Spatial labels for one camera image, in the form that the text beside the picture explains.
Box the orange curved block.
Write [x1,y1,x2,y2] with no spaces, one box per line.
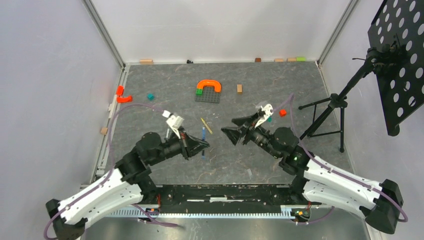
[116,95,133,104]

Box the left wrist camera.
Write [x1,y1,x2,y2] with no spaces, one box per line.
[165,114,184,139]

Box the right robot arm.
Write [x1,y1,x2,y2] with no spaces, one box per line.
[221,112,406,235]

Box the small teal cube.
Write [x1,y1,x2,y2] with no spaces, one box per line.
[147,93,155,101]

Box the orange arch block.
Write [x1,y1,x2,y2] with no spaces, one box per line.
[196,79,222,93]

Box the clear small pen cap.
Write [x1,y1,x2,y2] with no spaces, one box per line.
[255,101,268,110]

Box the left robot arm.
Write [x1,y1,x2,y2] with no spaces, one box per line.
[45,127,210,240]

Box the red cube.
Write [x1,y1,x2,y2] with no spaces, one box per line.
[279,109,287,117]

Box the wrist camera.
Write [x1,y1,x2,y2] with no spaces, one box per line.
[254,103,274,129]
[165,114,184,139]

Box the wooden block at wall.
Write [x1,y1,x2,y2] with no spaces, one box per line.
[139,59,154,65]

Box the yellow highlighter pen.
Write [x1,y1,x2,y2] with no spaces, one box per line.
[200,117,213,135]

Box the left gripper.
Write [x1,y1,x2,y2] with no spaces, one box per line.
[149,125,210,165]

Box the wooden block left edge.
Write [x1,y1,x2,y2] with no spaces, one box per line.
[100,127,109,136]

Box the dark grey lego baseplate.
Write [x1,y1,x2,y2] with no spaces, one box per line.
[194,87,221,104]

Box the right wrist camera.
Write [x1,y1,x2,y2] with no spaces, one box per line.
[254,103,274,129]

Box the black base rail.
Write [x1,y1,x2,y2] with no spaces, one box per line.
[138,177,309,215]

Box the black perforated panel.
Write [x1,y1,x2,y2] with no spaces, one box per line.
[367,0,424,137]

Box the black tripod stand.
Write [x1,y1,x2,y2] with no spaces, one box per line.
[298,41,406,153]

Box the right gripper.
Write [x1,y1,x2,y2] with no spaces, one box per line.
[220,112,281,159]

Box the green lego brick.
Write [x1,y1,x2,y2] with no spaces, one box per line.
[195,88,203,96]

